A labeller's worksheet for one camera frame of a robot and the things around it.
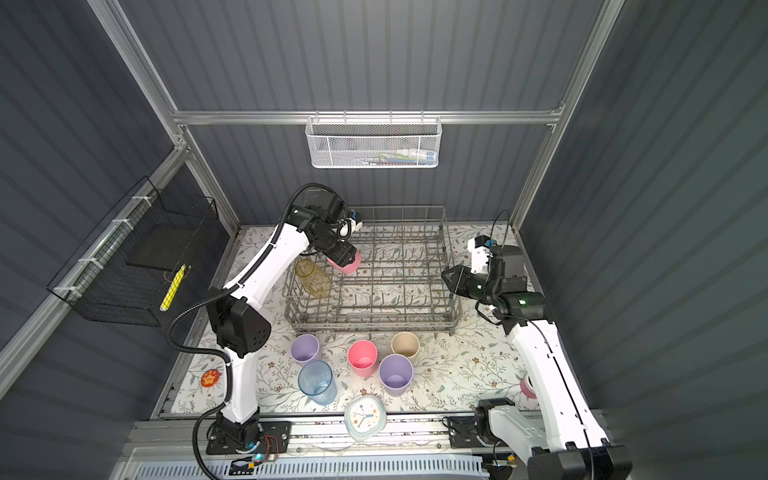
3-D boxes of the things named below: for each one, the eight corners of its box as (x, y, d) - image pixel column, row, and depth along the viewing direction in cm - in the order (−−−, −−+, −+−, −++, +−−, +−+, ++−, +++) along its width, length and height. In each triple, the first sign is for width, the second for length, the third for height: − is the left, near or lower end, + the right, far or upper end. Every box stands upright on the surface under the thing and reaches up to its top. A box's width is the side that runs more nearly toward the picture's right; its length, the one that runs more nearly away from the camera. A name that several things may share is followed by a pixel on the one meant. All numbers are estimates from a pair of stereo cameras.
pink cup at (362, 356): (350, 380, 84) (345, 367, 76) (352, 354, 89) (348, 340, 81) (376, 380, 84) (375, 367, 76) (377, 354, 89) (376, 340, 81)
